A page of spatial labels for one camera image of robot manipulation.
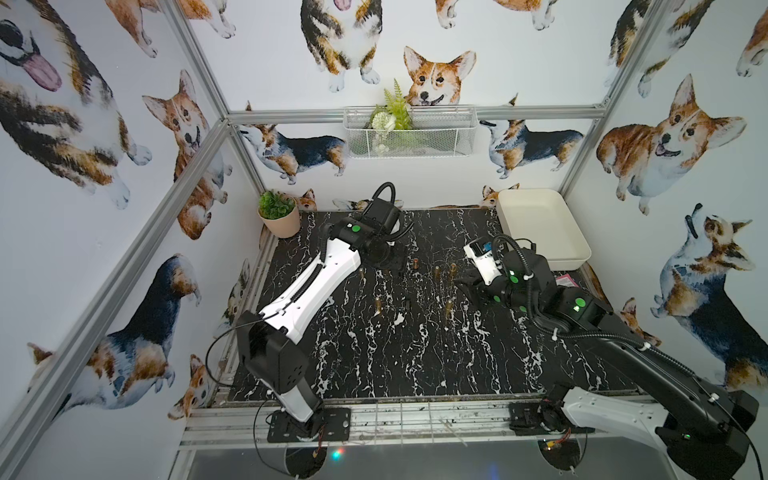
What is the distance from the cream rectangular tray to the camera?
1093 mm

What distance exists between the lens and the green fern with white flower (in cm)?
81

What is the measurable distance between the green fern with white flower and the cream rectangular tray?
53 cm
